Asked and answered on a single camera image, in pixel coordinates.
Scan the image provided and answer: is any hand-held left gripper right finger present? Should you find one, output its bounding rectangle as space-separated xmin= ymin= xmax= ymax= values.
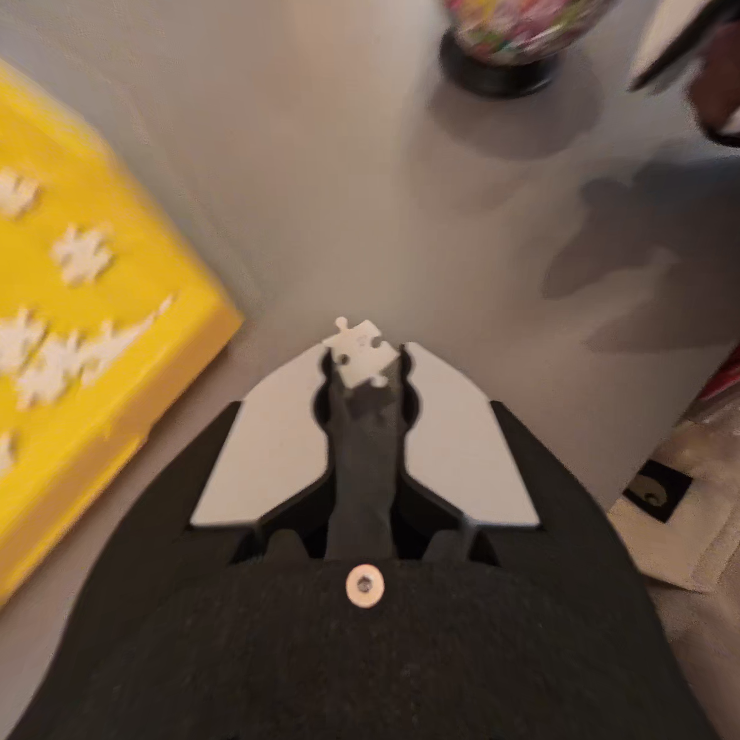
xmin=395 ymin=341 xmax=542 ymax=558

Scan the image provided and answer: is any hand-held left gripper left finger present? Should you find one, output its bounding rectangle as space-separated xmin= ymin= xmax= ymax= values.
xmin=190 ymin=342 xmax=336 ymax=558

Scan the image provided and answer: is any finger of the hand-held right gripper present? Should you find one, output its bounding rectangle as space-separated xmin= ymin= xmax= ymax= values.
xmin=627 ymin=0 xmax=740 ymax=94

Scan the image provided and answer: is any white jigsaw piece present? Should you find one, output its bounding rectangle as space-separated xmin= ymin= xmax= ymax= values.
xmin=322 ymin=316 xmax=400 ymax=389

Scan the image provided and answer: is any colourful puzzle ball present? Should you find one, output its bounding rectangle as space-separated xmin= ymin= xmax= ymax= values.
xmin=444 ymin=0 xmax=618 ymax=66

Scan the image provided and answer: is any black ball stand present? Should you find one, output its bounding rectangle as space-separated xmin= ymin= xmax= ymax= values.
xmin=438 ymin=29 xmax=560 ymax=98

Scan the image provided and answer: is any yellow box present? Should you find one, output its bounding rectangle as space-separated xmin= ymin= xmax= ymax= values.
xmin=0 ymin=58 xmax=244 ymax=608

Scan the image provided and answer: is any group of white jigsaw pieces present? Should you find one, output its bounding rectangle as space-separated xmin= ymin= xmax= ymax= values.
xmin=0 ymin=166 xmax=174 ymax=481

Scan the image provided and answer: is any person's right hand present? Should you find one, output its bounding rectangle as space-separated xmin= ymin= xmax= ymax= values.
xmin=688 ymin=23 xmax=740 ymax=140

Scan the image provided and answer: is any red cloth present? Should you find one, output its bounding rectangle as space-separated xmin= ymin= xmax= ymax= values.
xmin=698 ymin=346 xmax=740 ymax=401

